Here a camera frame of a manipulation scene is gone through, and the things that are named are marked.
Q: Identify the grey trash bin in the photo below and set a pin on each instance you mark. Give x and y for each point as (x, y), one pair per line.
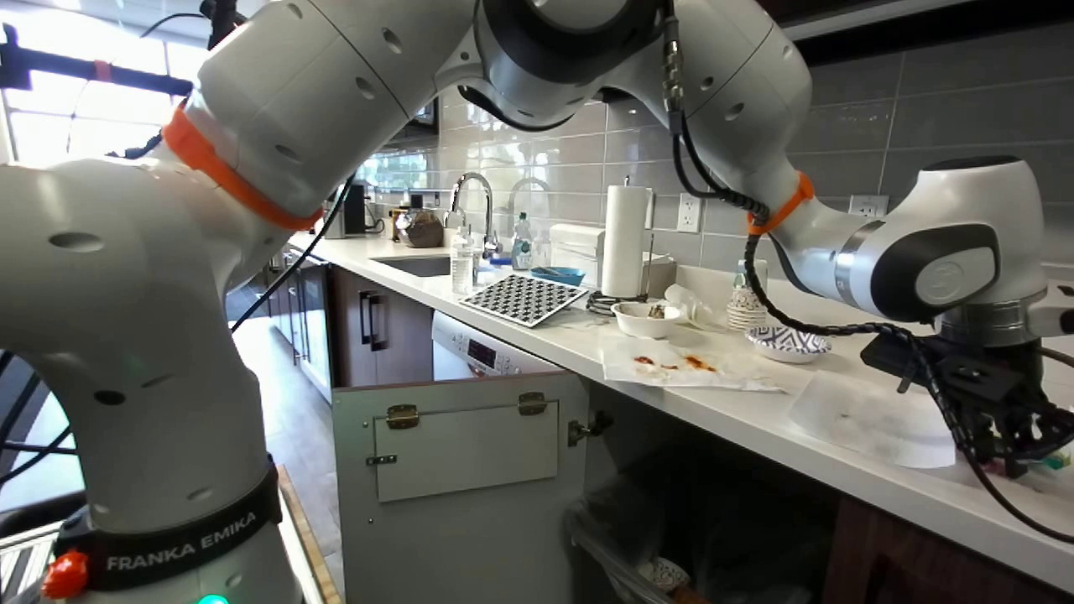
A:
(624, 542)

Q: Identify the kitchen sink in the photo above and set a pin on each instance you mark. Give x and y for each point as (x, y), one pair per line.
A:
(416, 265)

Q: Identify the open cabinet door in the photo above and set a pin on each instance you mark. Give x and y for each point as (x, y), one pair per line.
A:
(456, 504)

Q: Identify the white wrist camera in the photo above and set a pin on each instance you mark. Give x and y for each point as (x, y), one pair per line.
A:
(1061, 309)

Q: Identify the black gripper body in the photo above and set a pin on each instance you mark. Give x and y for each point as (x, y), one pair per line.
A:
(973, 374)

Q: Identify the blue camera boom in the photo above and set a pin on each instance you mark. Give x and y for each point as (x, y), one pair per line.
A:
(101, 74)

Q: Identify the small patterned plate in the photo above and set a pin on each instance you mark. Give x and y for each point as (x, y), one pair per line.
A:
(789, 344)

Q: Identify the white bottle green label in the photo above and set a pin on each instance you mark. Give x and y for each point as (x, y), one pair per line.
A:
(741, 304)

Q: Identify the black coffee machine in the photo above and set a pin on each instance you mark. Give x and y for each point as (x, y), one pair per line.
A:
(352, 205)

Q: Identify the white paper towel roll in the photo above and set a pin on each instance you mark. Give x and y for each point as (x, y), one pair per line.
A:
(624, 238)

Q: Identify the chrome kitchen faucet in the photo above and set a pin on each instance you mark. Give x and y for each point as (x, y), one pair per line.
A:
(489, 202)

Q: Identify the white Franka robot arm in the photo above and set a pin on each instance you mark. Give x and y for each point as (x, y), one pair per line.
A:
(111, 338)

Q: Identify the brown pot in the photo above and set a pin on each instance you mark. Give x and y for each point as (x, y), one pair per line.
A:
(425, 226)

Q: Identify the green wrapper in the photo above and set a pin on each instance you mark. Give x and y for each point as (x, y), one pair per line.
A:
(1051, 460)

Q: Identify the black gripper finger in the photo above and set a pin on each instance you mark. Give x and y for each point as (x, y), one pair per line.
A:
(1045, 431)
(988, 445)

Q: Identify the dark wall shelf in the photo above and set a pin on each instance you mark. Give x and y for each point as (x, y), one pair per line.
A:
(941, 17)

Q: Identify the white wall outlet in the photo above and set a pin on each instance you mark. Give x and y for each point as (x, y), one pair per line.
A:
(868, 205)
(690, 211)

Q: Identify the steel dishwasher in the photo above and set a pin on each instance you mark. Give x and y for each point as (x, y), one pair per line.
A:
(456, 347)

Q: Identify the folded white towel stack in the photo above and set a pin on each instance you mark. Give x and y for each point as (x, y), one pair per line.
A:
(575, 245)

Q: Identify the clear plastic water bottle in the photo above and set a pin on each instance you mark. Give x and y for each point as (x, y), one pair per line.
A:
(463, 263)

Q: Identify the white bowl with leftovers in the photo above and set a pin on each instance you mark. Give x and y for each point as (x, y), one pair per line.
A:
(642, 320)

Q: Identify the napkin dispenser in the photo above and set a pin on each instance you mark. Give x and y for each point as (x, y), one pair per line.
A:
(659, 277)

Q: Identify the black white checkered mat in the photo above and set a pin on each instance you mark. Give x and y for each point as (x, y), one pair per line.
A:
(524, 299)

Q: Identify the brass door hinge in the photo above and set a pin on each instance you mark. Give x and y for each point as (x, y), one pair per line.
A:
(404, 416)
(531, 403)

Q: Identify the crumpled white tissue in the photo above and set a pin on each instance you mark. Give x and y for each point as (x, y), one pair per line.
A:
(687, 304)

